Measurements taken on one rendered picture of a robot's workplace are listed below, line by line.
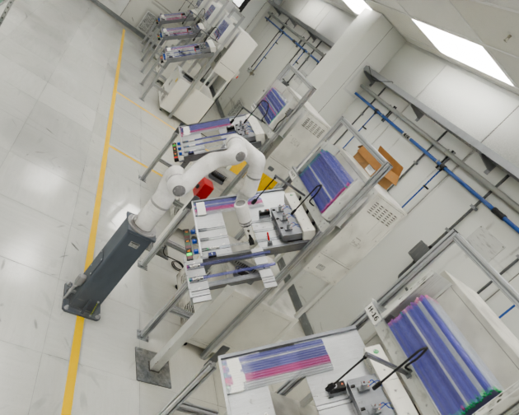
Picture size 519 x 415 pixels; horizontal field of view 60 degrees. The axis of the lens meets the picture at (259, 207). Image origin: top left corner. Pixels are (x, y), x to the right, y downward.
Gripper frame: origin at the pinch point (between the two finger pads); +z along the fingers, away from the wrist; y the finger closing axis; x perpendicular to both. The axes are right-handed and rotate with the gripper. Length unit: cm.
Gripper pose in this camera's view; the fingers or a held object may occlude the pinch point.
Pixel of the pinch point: (250, 241)
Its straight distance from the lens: 296.3
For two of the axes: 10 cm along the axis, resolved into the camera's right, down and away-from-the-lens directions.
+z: 2.0, 7.9, 5.7
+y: -2.1, -5.4, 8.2
